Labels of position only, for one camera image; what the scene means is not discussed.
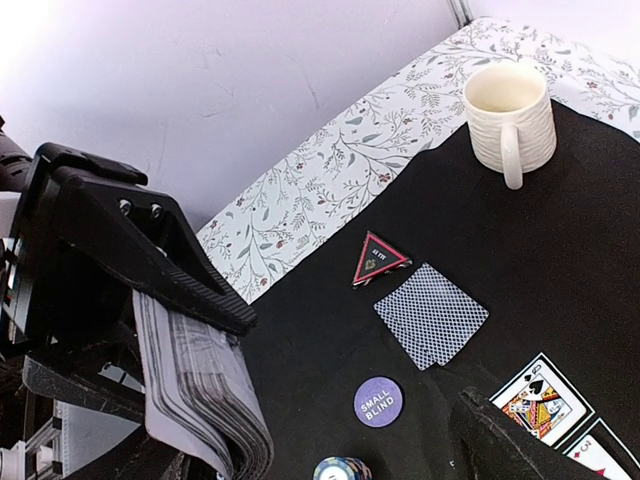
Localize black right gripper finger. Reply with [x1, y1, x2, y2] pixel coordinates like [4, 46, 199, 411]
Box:
[22, 355, 145, 423]
[37, 143, 257, 336]

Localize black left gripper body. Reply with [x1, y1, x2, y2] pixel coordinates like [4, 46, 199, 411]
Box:
[1, 134, 135, 360]

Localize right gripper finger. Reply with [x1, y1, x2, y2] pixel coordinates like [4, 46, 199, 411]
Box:
[449, 387, 599, 479]
[67, 439, 189, 480]

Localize queen of spades card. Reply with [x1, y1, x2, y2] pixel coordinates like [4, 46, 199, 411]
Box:
[490, 352, 594, 449]

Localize blue playing card deck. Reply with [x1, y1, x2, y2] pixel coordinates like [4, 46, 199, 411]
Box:
[132, 292, 274, 479]

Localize three of diamonds card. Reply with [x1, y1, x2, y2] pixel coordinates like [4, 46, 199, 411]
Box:
[567, 434, 631, 480]

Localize purple small blind button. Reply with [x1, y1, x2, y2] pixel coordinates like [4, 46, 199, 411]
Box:
[353, 376, 404, 428]

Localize face-down cards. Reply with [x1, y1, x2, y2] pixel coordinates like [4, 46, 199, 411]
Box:
[374, 263, 489, 371]

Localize stack of poker chips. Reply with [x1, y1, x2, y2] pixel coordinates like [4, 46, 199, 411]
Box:
[313, 456, 373, 480]

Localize triangular all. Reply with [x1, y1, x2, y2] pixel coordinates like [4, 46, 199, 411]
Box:
[351, 231, 413, 289]

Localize floral white tablecloth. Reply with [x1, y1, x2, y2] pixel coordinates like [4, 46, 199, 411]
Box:
[198, 17, 639, 302]

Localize black poker mat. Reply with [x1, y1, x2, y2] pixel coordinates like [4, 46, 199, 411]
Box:
[64, 99, 640, 480]

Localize white ribbed ceramic mug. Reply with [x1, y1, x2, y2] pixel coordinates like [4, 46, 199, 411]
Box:
[463, 62, 557, 190]

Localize left aluminium frame post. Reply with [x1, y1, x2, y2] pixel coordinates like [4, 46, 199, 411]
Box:
[446, 0, 474, 28]

